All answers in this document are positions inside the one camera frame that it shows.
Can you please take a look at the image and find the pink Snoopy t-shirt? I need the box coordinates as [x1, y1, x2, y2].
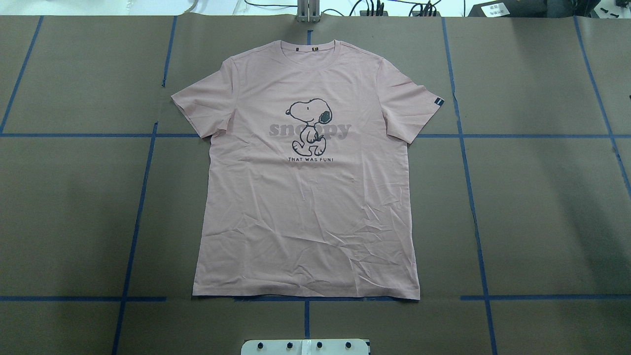
[172, 40, 444, 301]

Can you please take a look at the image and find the black power strip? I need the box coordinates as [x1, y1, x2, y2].
[408, 0, 439, 17]
[356, 0, 388, 17]

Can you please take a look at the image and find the black box with label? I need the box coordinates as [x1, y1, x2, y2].
[467, 0, 547, 18]

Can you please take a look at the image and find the aluminium frame post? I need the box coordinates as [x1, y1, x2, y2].
[297, 0, 321, 23]

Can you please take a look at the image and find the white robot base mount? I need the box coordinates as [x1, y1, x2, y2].
[241, 338, 371, 355]

